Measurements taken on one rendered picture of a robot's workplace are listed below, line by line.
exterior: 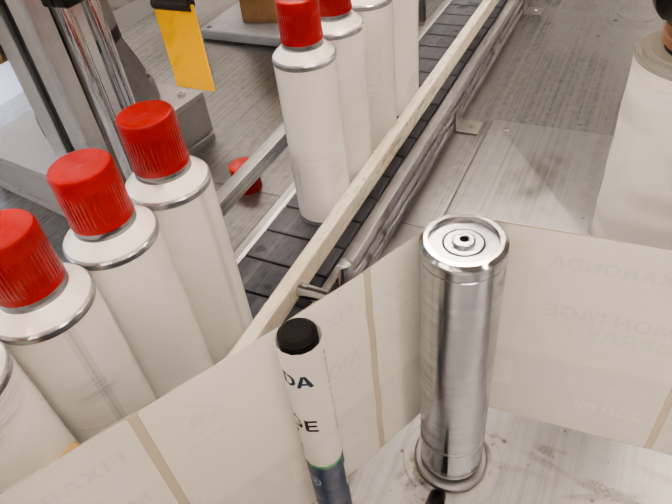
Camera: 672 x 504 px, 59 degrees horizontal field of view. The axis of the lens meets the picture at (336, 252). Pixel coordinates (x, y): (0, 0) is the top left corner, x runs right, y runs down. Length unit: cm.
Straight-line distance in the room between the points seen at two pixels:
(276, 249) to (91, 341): 26
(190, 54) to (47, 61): 11
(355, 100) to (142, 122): 26
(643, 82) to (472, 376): 22
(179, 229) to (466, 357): 18
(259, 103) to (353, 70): 37
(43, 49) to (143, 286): 20
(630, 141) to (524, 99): 43
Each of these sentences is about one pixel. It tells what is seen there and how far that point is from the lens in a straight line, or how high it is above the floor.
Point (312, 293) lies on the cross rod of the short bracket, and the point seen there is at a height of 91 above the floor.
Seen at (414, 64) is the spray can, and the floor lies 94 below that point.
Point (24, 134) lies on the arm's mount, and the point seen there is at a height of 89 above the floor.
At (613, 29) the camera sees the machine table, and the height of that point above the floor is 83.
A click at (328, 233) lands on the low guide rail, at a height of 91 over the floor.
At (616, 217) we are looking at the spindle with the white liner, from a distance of 47.
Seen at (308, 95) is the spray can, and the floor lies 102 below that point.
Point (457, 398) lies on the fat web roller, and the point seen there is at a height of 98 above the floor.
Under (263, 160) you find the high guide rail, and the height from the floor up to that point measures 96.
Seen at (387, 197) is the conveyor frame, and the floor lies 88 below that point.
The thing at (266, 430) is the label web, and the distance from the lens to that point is 28.
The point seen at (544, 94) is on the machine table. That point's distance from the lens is 87.
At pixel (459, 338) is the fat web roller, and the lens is 28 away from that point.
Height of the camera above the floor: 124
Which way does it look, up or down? 42 degrees down
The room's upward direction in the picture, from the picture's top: 8 degrees counter-clockwise
